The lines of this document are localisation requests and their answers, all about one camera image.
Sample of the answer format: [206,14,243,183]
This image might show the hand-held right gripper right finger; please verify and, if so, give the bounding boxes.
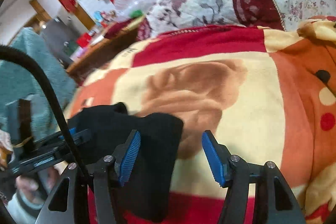
[202,130,306,224]

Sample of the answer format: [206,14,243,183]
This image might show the printed checkered blanket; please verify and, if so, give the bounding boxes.
[63,15,336,224]

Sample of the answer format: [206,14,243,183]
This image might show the wooden table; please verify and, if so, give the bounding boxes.
[66,21,145,80]

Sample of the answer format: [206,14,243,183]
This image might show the clear plastic bag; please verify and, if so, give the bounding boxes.
[113,0,166,22]

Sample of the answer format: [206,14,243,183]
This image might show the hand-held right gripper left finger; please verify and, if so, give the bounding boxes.
[35,130,141,224]

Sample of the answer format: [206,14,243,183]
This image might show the teal fluffy cloth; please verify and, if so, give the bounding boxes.
[0,27,78,132]

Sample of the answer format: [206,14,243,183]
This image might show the black pants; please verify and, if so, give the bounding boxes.
[67,102,184,223]

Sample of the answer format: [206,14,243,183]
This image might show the green box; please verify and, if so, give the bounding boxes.
[63,42,79,56]

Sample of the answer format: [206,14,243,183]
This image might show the person's left forearm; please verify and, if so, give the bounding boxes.
[7,191,49,224]

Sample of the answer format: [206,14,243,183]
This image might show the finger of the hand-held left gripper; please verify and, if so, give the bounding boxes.
[34,128,91,148]
[10,146,77,172]

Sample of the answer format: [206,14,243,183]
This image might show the person's left hand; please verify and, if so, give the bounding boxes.
[14,165,59,205]

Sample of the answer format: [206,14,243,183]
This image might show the red box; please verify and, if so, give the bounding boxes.
[76,32,94,47]

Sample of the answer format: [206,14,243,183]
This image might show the floral and maroon pillow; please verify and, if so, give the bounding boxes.
[136,0,286,42]

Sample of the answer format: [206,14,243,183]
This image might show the black braided cable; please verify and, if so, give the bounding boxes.
[0,46,91,181]

